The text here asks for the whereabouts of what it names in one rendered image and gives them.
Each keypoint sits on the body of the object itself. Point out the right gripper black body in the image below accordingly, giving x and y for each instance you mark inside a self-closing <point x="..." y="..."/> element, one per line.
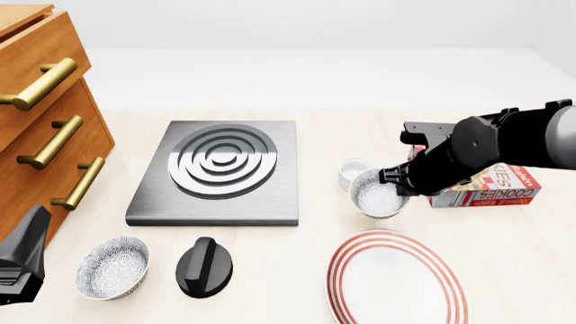
<point x="396" y="173"/>

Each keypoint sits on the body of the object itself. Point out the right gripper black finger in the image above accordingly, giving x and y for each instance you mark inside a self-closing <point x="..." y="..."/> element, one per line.
<point x="408" y="191"/>

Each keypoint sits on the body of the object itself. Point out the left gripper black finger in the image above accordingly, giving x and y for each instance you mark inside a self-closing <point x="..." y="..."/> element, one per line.
<point x="29" y="236"/>

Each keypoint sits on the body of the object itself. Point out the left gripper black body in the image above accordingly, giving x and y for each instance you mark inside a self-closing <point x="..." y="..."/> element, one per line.
<point x="18" y="283"/>

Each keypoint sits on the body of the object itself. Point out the patterned black white bowl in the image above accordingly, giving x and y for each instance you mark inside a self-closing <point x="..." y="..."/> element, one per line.
<point x="375" y="200"/>
<point x="112" y="270"/>

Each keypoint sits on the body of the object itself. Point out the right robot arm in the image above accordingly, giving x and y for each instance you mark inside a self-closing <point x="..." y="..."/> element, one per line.
<point x="477" y="141"/>

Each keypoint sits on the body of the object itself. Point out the small white ramekin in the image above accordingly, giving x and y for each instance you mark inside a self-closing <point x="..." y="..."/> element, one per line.
<point x="353" y="167"/>

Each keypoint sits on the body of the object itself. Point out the white plate with red rings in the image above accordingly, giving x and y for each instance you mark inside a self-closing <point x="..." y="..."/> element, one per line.
<point x="396" y="283"/>

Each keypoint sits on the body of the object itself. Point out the flat black stove plate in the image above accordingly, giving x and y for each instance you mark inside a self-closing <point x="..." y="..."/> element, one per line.
<point x="216" y="202"/>

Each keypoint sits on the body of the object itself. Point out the red white cookie box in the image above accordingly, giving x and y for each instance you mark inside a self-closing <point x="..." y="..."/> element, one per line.
<point x="504" y="192"/>

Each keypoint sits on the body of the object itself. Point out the wooden drawer, closed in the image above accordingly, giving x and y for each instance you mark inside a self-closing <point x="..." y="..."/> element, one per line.
<point x="97" y="141"/>
<point x="67" y="107"/>

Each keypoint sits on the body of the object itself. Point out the round black stove knob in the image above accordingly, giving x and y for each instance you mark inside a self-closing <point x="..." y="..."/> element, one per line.
<point x="204" y="270"/>

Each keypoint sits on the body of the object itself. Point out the wooden drawer, slightly open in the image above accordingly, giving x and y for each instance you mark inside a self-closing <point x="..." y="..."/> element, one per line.
<point x="27" y="50"/>

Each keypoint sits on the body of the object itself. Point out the wooden cabinet with drawers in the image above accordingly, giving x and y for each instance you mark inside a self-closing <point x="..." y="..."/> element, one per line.
<point x="22" y="13"/>

